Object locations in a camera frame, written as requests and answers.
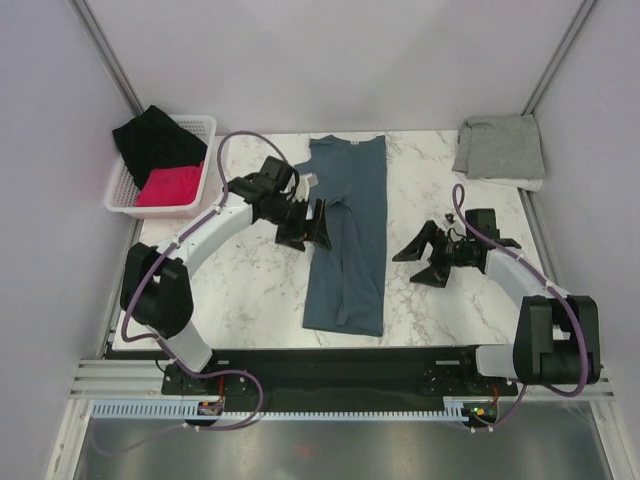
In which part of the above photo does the right corner aluminium post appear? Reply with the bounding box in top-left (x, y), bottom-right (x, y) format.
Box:
top-left (521, 0), bottom-right (599, 116)

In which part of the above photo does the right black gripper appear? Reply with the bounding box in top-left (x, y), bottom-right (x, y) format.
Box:
top-left (392, 219), bottom-right (474, 288)

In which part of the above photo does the black t shirt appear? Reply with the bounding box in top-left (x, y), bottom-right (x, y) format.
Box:
top-left (112, 105), bottom-right (207, 190)

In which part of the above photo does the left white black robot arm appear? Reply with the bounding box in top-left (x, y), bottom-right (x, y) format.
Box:
top-left (120, 156), bottom-right (331, 393)

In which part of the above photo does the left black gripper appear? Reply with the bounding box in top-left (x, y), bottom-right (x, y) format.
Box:
top-left (262, 198), bottom-right (331, 254)

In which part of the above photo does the left corner aluminium post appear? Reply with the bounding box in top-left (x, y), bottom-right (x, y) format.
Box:
top-left (69, 0), bottom-right (144, 115)

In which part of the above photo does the white plastic basket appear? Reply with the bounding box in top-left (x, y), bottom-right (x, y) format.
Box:
top-left (104, 114), bottom-right (217, 220)

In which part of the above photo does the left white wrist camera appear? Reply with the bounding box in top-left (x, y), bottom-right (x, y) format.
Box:
top-left (292, 174), bottom-right (318, 202)

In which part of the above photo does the folded grey t shirt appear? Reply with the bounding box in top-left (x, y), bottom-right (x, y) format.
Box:
top-left (452, 115), bottom-right (545, 181)

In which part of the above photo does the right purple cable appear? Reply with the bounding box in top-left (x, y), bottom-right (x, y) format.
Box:
top-left (451, 183), bottom-right (592, 435)

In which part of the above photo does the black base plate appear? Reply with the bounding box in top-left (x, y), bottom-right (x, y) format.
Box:
top-left (162, 346), bottom-right (518, 410)

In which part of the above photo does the aluminium rail frame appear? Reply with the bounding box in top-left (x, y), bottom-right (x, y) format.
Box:
top-left (70, 360), bottom-right (616, 402)

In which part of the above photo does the pink red t shirt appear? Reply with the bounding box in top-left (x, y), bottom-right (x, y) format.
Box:
top-left (135, 161), bottom-right (204, 208)

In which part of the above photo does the blue grey t shirt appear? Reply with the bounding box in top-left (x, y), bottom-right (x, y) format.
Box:
top-left (296, 135), bottom-right (388, 337)

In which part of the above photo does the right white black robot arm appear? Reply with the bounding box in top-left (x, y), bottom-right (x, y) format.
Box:
top-left (393, 209), bottom-right (601, 394)

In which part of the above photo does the corner aluminium post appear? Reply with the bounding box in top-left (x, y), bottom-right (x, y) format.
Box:
top-left (69, 0), bottom-right (144, 115)
top-left (521, 0), bottom-right (599, 116)

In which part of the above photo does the white slotted cable duct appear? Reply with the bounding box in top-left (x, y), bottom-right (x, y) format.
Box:
top-left (91, 397), bottom-right (497, 421)

